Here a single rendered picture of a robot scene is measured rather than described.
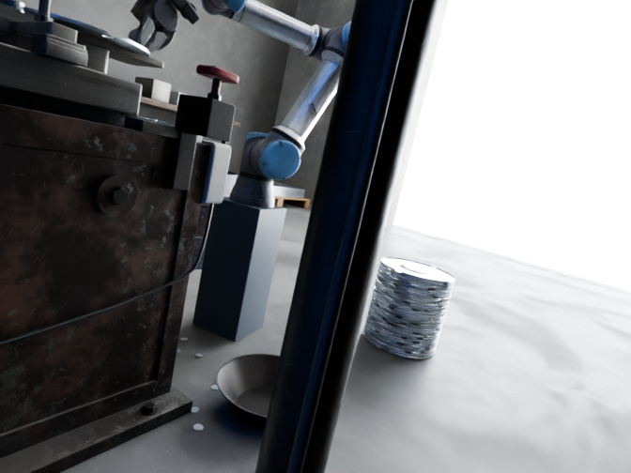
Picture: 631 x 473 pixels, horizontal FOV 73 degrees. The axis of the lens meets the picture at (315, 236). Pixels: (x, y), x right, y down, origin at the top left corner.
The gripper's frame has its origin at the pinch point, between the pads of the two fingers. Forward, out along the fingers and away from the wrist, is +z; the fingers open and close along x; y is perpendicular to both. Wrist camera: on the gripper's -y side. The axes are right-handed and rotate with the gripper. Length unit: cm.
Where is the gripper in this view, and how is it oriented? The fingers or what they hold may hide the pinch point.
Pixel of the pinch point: (141, 53)
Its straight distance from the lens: 116.8
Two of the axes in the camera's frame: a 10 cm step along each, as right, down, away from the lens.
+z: -4.1, 8.9, -2.0
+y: -8.2, -2.7, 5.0
